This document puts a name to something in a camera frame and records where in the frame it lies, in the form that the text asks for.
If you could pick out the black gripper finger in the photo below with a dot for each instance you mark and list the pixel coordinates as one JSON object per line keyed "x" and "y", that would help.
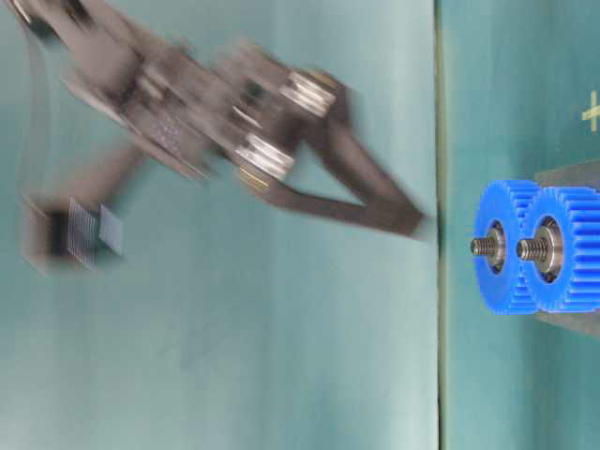
{"x": 333, "y": 140}
{"x": 382, "y": 216}

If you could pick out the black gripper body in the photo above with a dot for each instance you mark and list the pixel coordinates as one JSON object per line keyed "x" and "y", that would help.
{"x": 248, "y": 108}

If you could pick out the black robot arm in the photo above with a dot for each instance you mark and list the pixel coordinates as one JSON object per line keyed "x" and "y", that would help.
{"x": 98, "y": 37}

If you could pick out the threaded steel shaft, far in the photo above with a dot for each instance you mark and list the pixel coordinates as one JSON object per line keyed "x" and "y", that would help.
{"x": 479, "y": 247}

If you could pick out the threaded steel shaft, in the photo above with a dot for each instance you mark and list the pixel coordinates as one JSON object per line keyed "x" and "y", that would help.
{"x": 479, "y": 247}
{"x": 534, "y": 249}

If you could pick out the threaded steel shaft, near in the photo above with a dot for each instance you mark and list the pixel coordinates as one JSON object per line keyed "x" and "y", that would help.
{"x": 534, "y": 249}

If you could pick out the blue gear, far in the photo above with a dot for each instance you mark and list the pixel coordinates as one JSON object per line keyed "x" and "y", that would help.
{"x": 498, "y": 222}

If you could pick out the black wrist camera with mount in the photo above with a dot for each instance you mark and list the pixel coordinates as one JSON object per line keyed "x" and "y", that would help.
{"x": 73, "y": 222}

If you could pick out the grey metal base plate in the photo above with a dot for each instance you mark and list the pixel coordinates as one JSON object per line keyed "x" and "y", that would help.
{"x": 584, "y": 174}

